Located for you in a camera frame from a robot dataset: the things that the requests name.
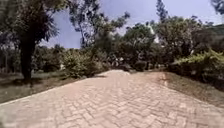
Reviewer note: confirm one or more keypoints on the row of trees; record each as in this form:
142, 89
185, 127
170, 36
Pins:
140, 45

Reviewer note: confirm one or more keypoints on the green bush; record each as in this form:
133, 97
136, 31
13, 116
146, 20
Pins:
78, 65

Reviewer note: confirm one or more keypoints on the red brick path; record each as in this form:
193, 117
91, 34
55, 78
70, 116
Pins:
113, 100

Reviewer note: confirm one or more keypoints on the large dark-trunked tree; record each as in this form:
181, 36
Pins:
26, 61

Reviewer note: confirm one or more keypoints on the bare earth verge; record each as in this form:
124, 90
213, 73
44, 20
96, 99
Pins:
195, 88

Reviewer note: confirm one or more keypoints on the green hedge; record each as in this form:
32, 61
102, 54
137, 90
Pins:
203, 66

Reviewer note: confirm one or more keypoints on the grass strip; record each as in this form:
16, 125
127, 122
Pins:
20, 89

